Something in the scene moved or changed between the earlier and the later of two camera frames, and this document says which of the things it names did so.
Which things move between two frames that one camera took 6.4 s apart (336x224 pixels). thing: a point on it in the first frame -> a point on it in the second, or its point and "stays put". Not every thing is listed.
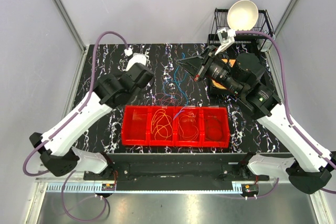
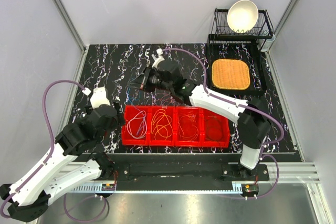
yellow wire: x=160 y=124 stays put
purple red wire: x=172 y=99 stays put
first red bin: x=135 y=125 stays put
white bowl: x=242 y=15 stays put
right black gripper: x=199 y=65 -> x=137 y=83
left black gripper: x=127 y=71 -> x=120 y=114
